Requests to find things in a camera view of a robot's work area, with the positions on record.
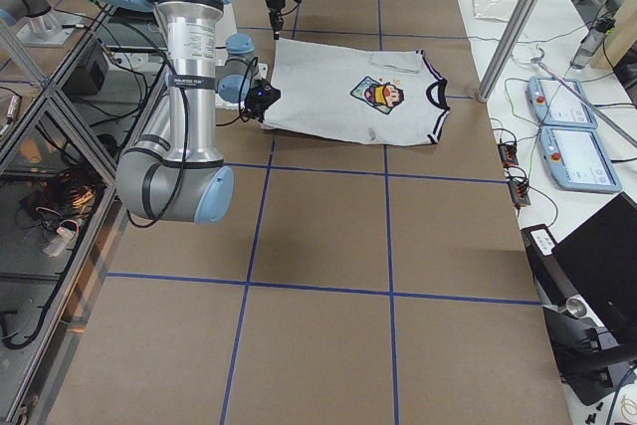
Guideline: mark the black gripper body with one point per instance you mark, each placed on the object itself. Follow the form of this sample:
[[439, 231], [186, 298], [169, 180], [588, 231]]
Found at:
[[274, 3]]

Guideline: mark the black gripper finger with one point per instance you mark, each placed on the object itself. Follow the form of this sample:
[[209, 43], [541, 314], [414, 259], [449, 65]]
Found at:
[[276, 21]]

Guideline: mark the grey cartoon print t-shirt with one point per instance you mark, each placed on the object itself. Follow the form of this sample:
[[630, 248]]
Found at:
[[394, 98]]

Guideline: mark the clear plastic bag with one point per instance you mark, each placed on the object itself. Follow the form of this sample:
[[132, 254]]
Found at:
[[495, 10]]

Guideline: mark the orange connector board far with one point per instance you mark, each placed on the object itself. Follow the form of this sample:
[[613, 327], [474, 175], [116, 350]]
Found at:
[[508, 153]]

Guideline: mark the orange connector board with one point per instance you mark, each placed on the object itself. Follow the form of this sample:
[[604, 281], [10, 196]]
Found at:
[[519, 191], [508, 153]]

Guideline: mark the upper blue teach pendant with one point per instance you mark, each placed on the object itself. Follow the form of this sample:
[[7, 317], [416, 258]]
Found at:
[[554, 104]]

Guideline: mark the blue teach pendant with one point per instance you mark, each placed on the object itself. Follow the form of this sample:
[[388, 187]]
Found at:
[[577, 160], [554, 104]]

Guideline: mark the orange connector board near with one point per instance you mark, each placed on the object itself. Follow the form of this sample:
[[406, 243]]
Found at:
[[519, 191]]

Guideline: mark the clear water bottle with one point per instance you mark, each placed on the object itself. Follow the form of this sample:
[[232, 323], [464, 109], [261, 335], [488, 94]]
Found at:
[[593, 40]]

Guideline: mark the lower blue teach pendant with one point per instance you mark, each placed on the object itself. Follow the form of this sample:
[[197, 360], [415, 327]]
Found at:
[[577, 160]]

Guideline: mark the black power adapter box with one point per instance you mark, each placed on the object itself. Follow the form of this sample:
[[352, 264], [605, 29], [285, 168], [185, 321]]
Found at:
[[539, 244]]

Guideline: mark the black laptop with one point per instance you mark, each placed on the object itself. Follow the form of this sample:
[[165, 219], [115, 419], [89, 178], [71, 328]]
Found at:
[[599, 259]]

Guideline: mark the aluminium frame post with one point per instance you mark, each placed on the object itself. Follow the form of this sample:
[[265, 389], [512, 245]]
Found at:
[[510, 37]]

